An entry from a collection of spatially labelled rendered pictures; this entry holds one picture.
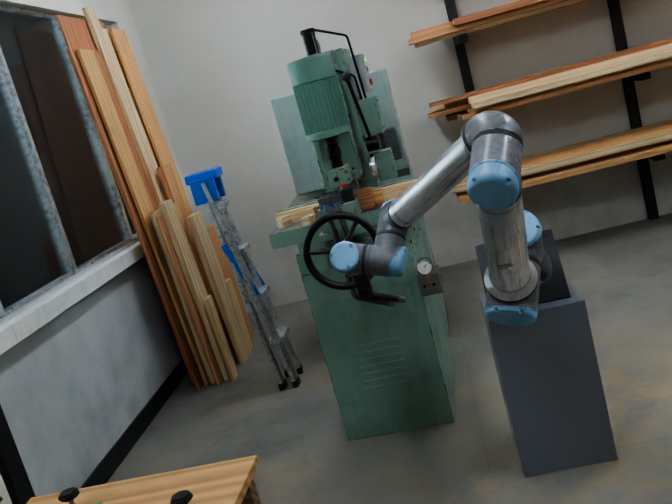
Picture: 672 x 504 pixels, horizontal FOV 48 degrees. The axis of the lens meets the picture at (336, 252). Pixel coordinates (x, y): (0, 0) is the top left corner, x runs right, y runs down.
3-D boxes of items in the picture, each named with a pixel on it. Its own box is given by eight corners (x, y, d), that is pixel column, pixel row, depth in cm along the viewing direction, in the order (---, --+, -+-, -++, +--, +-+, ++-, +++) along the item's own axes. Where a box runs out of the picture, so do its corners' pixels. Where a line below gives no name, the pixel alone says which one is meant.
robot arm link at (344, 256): (359, 273, 217) (325, 270, 219) (367, 276, 229) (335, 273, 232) (362, 241, 218) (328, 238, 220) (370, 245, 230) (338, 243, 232)
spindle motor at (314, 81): (303, 145, 288) (281, 64, 282) (312, 140, 305) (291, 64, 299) (347, 133, 285) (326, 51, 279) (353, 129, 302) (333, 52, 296)
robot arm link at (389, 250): (407, 234, 219) (366, 231, 222) (402, 269, 214) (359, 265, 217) (410, 250, 227) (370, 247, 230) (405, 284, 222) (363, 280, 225)
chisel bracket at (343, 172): (332, 193, 295) (327, 172, 293) (338, 187, 309) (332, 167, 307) (351, 188, 294) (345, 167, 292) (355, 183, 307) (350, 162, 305)
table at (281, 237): (266, 256, 283) (261, 240, 282) (283, 238, 313) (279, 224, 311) (423, 219, 271) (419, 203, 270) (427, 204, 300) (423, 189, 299)
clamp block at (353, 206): (321, 234, 278) (315, 211, 276) (327, 227, 291) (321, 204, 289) (360, 225, 275) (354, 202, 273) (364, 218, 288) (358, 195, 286)
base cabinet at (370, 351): (346, 441, 307) (299, 277, 293) (363, 383, 362) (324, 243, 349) (455, 422, 298) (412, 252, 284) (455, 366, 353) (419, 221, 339)
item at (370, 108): (364, 137, 310) (355, 101, 307) (366, 135, 319) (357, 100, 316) (384, 132, 308) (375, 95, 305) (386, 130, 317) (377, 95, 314)
